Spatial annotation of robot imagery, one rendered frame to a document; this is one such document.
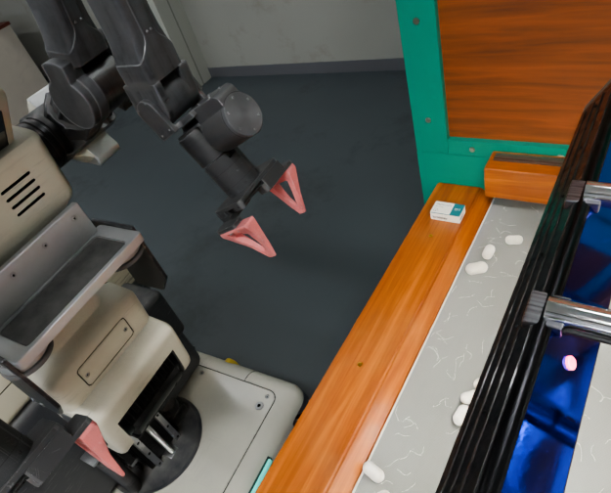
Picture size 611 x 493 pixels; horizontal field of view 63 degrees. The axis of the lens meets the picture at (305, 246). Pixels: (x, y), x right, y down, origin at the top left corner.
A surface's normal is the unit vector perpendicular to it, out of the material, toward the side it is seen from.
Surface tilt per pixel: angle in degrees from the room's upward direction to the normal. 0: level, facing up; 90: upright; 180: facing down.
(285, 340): 0
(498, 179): 90
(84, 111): 90
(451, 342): 0
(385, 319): 0
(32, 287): 90
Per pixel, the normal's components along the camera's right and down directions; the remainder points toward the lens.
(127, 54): -0.45, 0.53
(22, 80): 0.85, 0.15
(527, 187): -0.50, 0.68
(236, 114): 0.64, -0.19
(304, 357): -0.27, -0.70
